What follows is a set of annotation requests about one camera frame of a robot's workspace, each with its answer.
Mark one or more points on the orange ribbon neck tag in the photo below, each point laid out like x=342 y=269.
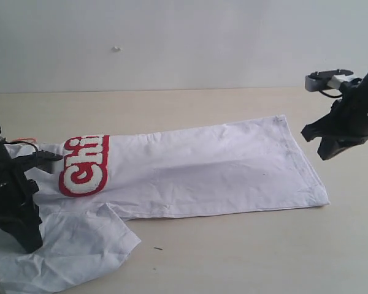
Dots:
x=29 y=140

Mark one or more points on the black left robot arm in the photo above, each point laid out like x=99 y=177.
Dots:
x=19 y=215

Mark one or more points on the white t-shirt red lettering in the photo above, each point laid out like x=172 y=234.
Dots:
x=105 y=180

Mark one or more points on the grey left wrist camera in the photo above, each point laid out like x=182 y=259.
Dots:
x=43 y=160

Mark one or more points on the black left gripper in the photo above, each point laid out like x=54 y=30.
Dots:
x=19 y=215

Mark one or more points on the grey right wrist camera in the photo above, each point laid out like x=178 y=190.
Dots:
x=329 y=79

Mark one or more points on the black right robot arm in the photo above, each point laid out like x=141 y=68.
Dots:
x=346 y=125

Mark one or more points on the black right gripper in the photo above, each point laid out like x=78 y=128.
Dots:
x=347 y=124

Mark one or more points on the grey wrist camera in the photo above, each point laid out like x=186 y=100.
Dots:
x=329 y=79
x=43 y=160

